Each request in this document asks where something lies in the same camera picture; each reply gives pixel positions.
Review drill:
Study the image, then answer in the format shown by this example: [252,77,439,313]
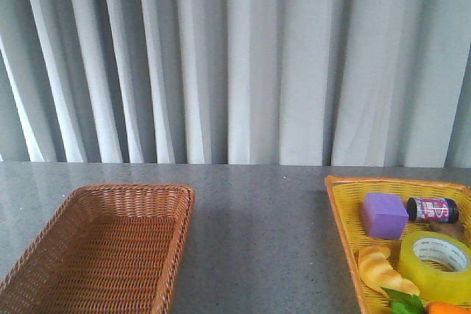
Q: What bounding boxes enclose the yellow packing tape roll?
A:
[398,231,470,304]

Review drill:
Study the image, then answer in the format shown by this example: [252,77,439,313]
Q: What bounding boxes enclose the toy croissant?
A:
[358,244,420,298]

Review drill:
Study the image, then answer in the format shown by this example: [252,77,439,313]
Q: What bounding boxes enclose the brown wicker basket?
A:
[1,184,195,313]

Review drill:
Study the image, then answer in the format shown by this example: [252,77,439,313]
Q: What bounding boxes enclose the orange toy carrot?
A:
[426,301,471,314]

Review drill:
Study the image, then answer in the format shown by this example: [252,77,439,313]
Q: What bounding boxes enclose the small purple labelled bottle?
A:
[406,197,459,224]

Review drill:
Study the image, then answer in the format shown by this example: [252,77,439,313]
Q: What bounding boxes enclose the brown ginger root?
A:
[428,221,464,242]

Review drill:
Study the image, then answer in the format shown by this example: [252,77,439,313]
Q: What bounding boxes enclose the yellow woven plastic basket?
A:
[325,176,470,313]

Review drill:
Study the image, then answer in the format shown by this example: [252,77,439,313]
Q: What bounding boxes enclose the white pleated curtain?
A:
[1,0,470,168]

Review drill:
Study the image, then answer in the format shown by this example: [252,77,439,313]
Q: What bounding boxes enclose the purple foam cube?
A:
[361,193,408,240]

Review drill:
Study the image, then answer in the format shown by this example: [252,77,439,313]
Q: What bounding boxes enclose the green toy leaves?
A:
[381,287,427,314]

